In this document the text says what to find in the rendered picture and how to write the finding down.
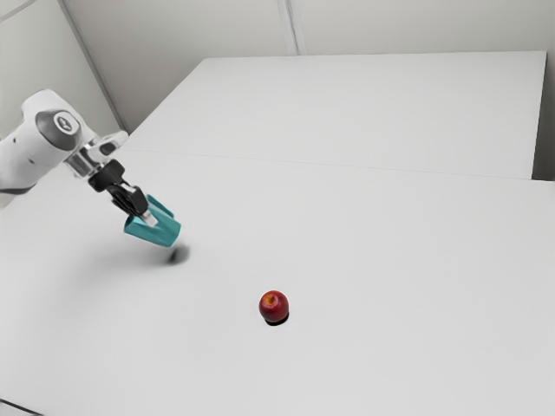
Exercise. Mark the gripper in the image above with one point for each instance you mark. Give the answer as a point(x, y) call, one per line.
point(105, 175)

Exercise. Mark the teal faceted mug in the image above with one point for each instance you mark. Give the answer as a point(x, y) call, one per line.
point(156, 229)

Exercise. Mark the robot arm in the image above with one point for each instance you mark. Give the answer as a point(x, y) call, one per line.
point(30, 143)

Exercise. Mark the red apple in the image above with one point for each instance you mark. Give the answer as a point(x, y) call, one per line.
point(273, 306)

